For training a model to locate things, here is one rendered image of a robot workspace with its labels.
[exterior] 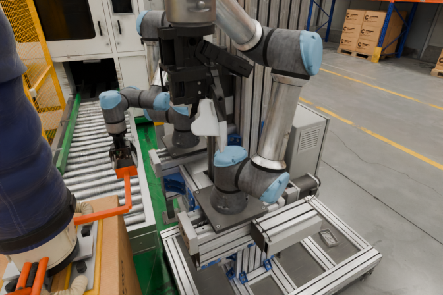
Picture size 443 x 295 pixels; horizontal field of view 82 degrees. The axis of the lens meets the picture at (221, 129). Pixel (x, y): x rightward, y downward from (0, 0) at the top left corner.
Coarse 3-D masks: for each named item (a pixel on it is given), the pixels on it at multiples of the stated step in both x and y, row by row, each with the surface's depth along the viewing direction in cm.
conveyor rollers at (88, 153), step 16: (80, 112) 287; (96, 112) 286; (80, 128) 253; (96, 128) 256; (128, 128) 259; (80, 144) 230; (96, 144) 228; (80, 160) 209; (96, 160) 206; (64, 176) 191; (80, 176) 189; (96, 176) 191; (112, 176) 189; (80, 192) 174; (96, 192) 176; (112, 192) 174; (128, 224) 153
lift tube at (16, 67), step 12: (0, 12) 52; (0, 24) 52; (0, 36) 52; (12, 36) 56; (0, 48) 53; (12, 48) 56; (0, 60) 53; (12, 60) 56; (0, 72) 52; (12, 72) 54
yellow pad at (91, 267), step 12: (84, 228) 94; (96, 228) 97; (96, 240) 93; (96, 252) 89; (72, 264) 84; (84, 264) 82; (96, 264) 85; (72, 276) 81; (96, 276) 82; (96, 288) 78
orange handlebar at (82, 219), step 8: (128, 176) 106; (128, 184) 101; (128, 192) 97; (128, 200) 94; (112, 208) 91; (120, 208) 91; (128, 208) 91; (80, 216) 87; (88, 216) 87; (96, 216) 88; (104, 216) 89; (112, 216) 90; (80, 224) 87; (24, 264) 72; (40, 264) 72; (24, 272) 70; (40, 272) 70; (24, 280) 69; (40, 280) 69; (16, 288) 66; (32, 288) 67; (40, 288) 67
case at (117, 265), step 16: (96, 208) 109; (112, 224) 102; (112, 240) 95; (128, 240) 126; (0, 256) 90; (112, 256) 90; (128, 256) 116; (0, 272) 85; (64, 272) 85; (112, 272) 85; (128, 272) 107; (112, 288) 80; (128, 288) 99
